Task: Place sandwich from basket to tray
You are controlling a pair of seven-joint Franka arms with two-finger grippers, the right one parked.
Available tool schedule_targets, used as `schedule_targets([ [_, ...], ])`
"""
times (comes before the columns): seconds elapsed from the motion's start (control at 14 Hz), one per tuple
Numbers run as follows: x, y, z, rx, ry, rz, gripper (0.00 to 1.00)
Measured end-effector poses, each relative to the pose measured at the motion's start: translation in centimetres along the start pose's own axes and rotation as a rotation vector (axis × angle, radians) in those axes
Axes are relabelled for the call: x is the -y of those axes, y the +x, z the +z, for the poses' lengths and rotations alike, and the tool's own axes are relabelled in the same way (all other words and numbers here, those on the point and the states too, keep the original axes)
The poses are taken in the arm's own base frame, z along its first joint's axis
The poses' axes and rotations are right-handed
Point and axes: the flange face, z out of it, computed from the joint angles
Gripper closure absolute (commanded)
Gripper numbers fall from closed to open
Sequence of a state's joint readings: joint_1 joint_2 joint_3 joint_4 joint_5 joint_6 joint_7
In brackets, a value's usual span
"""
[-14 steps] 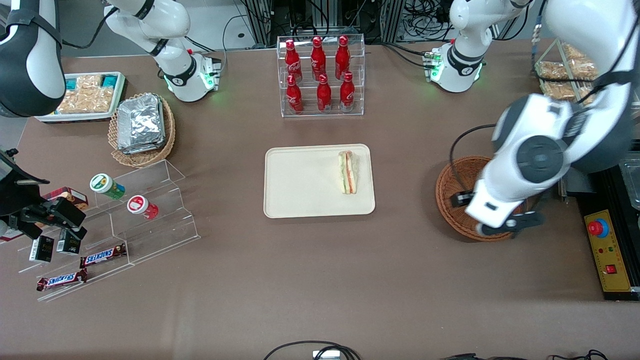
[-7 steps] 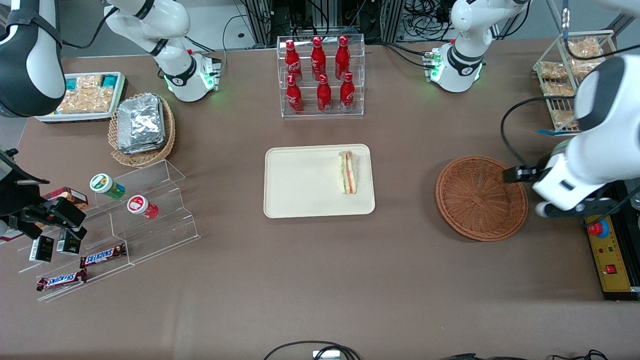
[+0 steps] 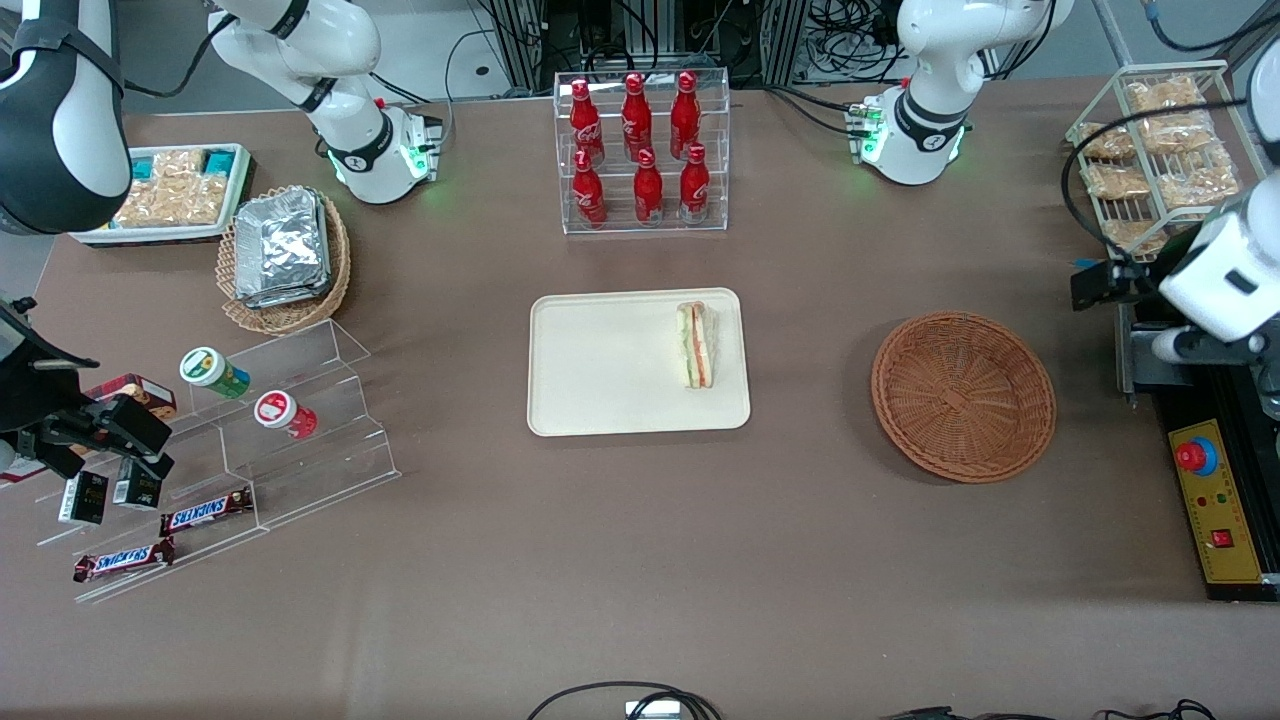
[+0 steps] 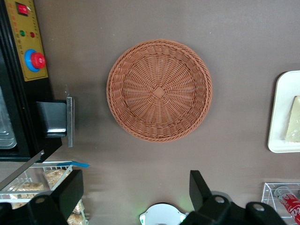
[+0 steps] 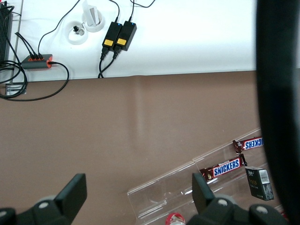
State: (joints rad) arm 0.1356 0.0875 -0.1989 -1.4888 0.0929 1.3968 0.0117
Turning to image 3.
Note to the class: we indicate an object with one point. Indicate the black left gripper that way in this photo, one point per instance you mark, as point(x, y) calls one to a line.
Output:
point(1098, 282)

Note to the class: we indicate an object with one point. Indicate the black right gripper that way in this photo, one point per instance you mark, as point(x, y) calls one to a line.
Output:
point(28, 392)

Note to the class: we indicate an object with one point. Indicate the triangular packaged sandwich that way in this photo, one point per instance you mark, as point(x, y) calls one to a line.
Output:
point(697, 345)

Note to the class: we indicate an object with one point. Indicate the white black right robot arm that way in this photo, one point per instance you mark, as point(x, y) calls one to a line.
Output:
point(60, 140)

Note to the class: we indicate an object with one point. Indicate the round brown wicker basket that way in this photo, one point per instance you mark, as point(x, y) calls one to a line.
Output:
point(960, 400)

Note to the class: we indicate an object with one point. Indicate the oval light wicker basket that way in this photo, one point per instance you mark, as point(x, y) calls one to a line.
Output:
point(290, 315)

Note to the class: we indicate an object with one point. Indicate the white rectangular snack tray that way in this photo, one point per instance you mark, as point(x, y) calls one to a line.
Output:
point(150, 235)

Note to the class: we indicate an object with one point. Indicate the beige rectangular tray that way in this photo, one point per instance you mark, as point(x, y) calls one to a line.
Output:
point(610, 360)

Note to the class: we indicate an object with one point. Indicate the small black box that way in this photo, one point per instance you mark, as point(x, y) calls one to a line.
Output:
point(138, 488)
point(83, 498)

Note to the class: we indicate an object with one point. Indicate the packaged brown bread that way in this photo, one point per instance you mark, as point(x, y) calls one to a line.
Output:
point(1180, 135)
point(1200, 185)
point(1135, 235)
point(1165, 97)
point(1105, 140)
point(1115, 182)

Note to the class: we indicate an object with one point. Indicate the brown Snickers bar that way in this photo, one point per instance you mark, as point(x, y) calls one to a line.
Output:
point(205, 512)
point(125, 560)

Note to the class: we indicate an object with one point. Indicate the brown chocolate box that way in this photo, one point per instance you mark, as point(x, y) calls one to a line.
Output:
point(135, 390)

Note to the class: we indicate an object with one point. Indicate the grey metal end block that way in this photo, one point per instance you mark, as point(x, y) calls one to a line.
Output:
point(1140, 365)

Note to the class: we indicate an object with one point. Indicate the green white snack cup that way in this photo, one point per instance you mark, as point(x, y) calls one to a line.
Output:
point(210, 368)

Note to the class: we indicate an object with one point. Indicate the red white snack cup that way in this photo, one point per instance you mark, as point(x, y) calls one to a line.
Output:
point(280, 412)

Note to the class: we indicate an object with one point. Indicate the black machine base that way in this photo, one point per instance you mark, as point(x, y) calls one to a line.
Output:
point(1210, 405)

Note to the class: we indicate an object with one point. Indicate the clear acrylic stepped display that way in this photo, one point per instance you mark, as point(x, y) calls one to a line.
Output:
point(320, 460)

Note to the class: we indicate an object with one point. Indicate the red emergency stop button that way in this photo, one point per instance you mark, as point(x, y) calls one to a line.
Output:
point(1193, 456)

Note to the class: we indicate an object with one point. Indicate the clear plastic container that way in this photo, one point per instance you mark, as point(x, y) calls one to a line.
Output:
point(1272, 395)

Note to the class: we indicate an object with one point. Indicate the yellow control panel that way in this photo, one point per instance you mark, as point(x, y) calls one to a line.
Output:
point(1225, 510)

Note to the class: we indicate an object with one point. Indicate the silver foil container stack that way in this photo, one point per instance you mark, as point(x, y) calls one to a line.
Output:
point(282, 245)

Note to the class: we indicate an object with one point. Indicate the clear bag golden snacks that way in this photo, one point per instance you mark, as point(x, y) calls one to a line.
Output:
point(200, 198)
point(180, 164)
point(145, 205)

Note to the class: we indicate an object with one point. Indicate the teal snack packet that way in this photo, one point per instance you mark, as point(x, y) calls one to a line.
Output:
point(142, 167)
point(220, 161)

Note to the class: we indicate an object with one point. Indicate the red cola bottle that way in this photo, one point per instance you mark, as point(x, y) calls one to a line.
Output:
point(694, 187)
point(587, 125)
point(648, 190)
point(685, 115)
point(589, 192)
point(636, 118)

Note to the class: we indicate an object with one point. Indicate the clear acrylic bottle rack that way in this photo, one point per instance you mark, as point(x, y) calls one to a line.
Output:
point(615, 225)

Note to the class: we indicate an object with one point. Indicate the small silver device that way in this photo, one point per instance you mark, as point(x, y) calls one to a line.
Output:
point(652, 711)

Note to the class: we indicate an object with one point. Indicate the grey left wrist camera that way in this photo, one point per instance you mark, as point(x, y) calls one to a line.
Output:
point(1200, 347)

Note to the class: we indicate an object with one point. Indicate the aluminium profile frame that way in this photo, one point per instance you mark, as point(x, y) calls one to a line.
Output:
point(525, 45)
point(785, 40)

